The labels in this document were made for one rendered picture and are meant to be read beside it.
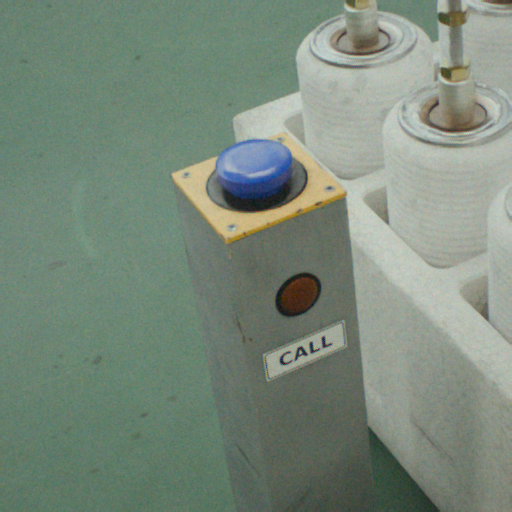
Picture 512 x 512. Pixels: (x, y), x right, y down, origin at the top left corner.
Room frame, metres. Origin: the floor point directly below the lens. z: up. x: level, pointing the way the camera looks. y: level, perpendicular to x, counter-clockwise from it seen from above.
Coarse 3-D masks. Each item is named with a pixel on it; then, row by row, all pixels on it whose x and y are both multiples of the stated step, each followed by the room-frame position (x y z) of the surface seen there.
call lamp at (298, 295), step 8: (296, 280) 0.54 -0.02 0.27; (304, 280) 0.54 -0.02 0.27; (312, 280) 0.54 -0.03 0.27; (288, 288) 0.53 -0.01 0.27; (296, 288) 0.53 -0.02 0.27; (304, 288) 0.54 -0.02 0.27; (312, 288) 0.54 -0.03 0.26; (288, 296) 0.53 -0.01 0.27; (296, 296) 0.53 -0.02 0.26; (304, 296) 0.53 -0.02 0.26; (312, 296) 0.54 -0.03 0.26; (288, 304) 0.53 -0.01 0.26; (296, 304) 0.53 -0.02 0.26; (304, 304) 0.53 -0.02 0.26; (288, 312) 0.53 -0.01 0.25; (296, 312) 0.53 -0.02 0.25
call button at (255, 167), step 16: (240, 144) 0.58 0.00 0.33; (256, 144) 0.58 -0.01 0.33; (272, 144) 0.58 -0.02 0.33; (224, 160) 0.57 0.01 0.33; (240, 160) 0.57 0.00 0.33; (256, 160) 0.57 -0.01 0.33; (272, 160) 0.56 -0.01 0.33; (288, 160) 0.56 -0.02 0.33; (224, 176) 0.56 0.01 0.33; (240, 176) 0.56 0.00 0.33; (256, 176) 0.55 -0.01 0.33; (272, 176) 0.55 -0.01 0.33; (288, 176) 0.56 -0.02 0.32; (240, 192) 0.55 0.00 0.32; (256, 192) 0.55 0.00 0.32; (272, 192) 0.56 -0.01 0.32
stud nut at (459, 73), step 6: (444, 60) 0.71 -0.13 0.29; (468, 60) 0.70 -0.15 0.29; (444, 66) 0.70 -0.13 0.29; (450, 66) 0.70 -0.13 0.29; (462, 66) 0.70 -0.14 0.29; (468, 66) 0.70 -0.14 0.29; (444, 72) 0.70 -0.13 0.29; (450, 72) 0.69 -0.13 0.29; (456, 72) 0.69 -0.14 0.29; (462, 72) 0.69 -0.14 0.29; (468, 72) 0.70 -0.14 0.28; (450, 78) 0.70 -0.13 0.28; (456, 78) 0.69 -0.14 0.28; (462, 78) 0.69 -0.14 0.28
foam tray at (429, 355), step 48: (432, 48) 0.91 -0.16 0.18; (288, 96) 0.87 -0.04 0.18; (384, 192) 0.74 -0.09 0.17; (384, 240) 0.68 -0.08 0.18; (384, 288) 0.65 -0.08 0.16; (432, 288) 0.62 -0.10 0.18; (480, 288) 0.63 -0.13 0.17; (384, 336) 0.65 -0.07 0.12; (432, 336) 0.60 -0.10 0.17; (480, 336) 0.57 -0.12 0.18; (384, 384) 0.66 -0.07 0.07; (432, 384) 0.60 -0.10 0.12; (480, 384) 0.55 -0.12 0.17; (384, 432) 0.66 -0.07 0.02; (432, 432) 0.60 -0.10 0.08; (480, 432) 0.55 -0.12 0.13; (432, 480) 0.60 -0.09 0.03; (480, 480) 0.55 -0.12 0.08
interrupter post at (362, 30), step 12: (348, 12) 0.81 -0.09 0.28; (360, 12) 0.80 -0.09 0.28; (372, 12) 0.80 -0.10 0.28; (348, 24) 0.81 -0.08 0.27; (360, 24) 0.80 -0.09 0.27; (372, 24) 0.80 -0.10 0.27; (348, 36) 0.81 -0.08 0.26; (360, 36) 0.80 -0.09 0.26; (372, 36) 0.80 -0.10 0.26; (360, 48) 0.80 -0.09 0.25
